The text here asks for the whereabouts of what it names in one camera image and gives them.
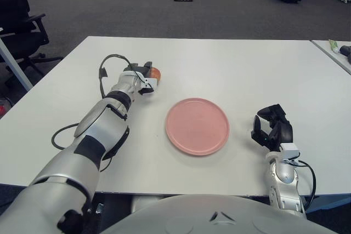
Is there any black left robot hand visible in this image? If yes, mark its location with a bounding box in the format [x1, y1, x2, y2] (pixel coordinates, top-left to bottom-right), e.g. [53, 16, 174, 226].
[123, 61, 155, 95]

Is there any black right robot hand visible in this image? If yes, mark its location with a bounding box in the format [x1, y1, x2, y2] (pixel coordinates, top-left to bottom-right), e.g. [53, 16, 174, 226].
[250, 104, 294, 154]

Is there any red apple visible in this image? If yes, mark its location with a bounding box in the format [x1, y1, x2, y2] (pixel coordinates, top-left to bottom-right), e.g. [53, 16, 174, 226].
[150, 67, 162, 83]

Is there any pink round plate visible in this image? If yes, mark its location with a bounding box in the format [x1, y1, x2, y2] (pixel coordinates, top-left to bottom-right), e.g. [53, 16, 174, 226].
[165, 97, 231, 157]

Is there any green tube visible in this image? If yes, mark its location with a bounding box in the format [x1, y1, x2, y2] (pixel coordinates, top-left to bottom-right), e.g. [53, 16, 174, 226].
[329, 39, 341, 53]

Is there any grey robot torso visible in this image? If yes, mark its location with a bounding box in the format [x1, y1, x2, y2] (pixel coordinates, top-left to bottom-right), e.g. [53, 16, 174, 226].
[100, 194, 331, 234]

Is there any grey desk leg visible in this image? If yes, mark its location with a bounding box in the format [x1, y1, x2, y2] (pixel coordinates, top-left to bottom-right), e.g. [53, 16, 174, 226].
[0, 36, 33, 92]

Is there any black office chair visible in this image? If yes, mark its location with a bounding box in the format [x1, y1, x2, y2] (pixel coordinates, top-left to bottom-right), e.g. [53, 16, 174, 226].
[0, 0, 64, 87]

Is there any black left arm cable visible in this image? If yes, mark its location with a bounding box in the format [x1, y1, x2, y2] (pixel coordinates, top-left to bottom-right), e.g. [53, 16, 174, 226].
[51, 54, 146, 173]

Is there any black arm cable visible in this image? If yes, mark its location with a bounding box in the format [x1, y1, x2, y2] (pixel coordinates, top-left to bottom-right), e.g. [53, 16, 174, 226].
[51, 54, 146, 173]
[292, 159, 316, 213]

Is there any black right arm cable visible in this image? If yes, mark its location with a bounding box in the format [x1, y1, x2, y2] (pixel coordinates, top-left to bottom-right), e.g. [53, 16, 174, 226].
[292, 159, 316, 213]

